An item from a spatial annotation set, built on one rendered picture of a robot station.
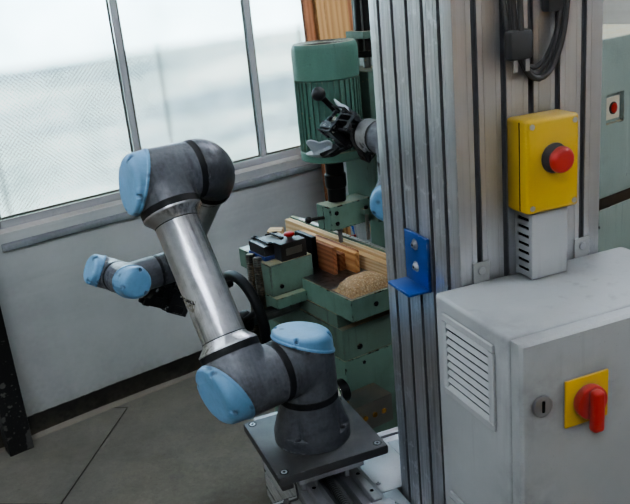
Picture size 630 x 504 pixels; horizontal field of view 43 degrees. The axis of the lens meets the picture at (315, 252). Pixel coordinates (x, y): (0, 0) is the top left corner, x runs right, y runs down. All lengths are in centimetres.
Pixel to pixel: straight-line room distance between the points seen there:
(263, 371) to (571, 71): 72
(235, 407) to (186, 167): 45
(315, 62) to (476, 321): 116
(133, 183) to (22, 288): 187
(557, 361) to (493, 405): 11
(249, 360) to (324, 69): 91
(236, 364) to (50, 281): 200
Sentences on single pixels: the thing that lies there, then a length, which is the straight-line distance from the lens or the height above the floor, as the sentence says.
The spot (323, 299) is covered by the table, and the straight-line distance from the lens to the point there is 213.
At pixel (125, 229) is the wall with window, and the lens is 344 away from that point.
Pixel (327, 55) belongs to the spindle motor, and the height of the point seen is 148.
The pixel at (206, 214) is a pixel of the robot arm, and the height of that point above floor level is 122.
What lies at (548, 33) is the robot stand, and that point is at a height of 157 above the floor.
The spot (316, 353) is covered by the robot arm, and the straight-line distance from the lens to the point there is 150.
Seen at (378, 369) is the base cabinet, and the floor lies 65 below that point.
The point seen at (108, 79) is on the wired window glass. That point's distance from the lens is 342.
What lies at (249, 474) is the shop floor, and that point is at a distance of 303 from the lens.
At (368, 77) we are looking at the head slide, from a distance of 219.
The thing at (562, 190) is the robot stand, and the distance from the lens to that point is 119.
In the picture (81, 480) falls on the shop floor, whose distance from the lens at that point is 321.
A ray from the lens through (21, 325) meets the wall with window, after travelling 338.
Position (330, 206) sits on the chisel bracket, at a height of 107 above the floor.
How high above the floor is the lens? 168
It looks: 19 degrees down
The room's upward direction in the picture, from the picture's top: 6 degrees counter-clockwise
